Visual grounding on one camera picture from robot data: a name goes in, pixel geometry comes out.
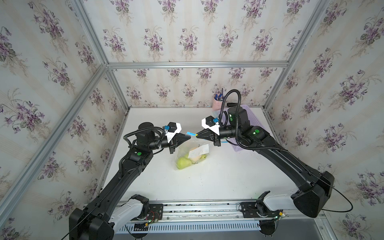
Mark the clear zip-top bag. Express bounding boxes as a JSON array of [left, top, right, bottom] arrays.
[[175, 132, 213, 170]]

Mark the green pear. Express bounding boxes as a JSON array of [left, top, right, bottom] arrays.
[[176, 157, 193, 170]]

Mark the beige pear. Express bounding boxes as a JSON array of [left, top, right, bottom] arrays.
[[187, 147, 203, 162]]

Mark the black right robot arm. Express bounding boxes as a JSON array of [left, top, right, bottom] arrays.
[[197, 107, 335, 218]]

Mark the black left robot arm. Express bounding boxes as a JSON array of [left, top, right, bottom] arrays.
[[67, 122, 191, 240]]

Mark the pink metal pen cup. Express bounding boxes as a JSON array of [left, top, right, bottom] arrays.
[[212, 99, 223, 111]]

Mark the purple perforated plastic basket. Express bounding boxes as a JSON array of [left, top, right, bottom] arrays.
[[223, 106, 272, 152]]

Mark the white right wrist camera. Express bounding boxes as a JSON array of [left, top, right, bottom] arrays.
[[201, 116, 220, 135]]

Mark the black corrugated right cable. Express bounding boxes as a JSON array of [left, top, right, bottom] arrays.
[[218, 89, 289, 151]]

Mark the black corrugated cable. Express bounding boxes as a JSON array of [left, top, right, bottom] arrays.
[[122, 125, 164, 148], [218, 89, 289, 151]]

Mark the black corrugated left cable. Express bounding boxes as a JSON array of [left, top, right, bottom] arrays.
[[122, 125, 164, 148]]

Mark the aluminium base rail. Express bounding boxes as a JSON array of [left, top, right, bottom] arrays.
[[76, 197, 326, 235]]

